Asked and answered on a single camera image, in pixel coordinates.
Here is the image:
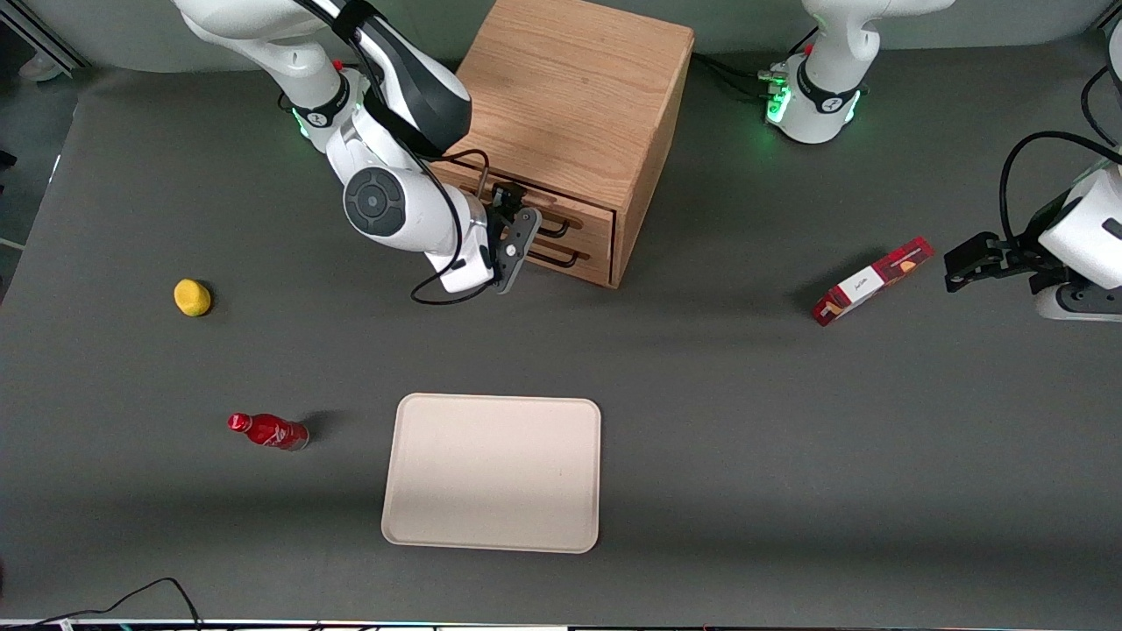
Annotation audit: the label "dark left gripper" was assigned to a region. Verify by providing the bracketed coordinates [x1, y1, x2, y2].
[944, 223, 1068, 295]

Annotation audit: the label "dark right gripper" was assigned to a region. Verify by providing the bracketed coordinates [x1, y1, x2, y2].
[486, 181, 543, 295]

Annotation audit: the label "red and white snack box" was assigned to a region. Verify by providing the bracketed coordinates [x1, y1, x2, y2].
[811, 236, 935, 327]

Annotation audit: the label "oak wooden cabinet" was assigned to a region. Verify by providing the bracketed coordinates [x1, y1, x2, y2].
[430, 0, 696, 290]

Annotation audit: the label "beige plastic tray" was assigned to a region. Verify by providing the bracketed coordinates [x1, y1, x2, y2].
[380, 393, 603, 555]

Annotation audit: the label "yellow lemon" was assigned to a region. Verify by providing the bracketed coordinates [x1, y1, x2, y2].
[174, 279, 213, 317]

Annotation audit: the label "red soda bottle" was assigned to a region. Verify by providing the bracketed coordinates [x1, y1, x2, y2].
[227, 413, 310, 452]

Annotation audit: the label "black looped camera cable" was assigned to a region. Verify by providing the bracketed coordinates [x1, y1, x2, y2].
[999, 131, 1122, 243]

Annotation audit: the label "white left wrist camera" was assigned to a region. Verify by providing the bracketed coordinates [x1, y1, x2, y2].
[1034, 282, 1122, 322]

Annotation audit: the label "black cable strapped on arm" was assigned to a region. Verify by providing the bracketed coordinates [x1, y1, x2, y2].
[302, 0, 494, 306]

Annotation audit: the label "black curved cable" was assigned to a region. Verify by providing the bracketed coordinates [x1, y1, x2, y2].
[1080, 66, 1122, 146]

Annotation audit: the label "black left arm base cables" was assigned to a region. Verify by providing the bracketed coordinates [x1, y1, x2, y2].
[692, 51, 790, 102]

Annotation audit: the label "aluminium frame rail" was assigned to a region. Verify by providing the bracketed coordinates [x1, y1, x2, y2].
[0, 16, 89, 73]

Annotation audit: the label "thin black floor cable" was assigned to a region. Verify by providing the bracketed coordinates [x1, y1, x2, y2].
[0, 577, 204, 631]

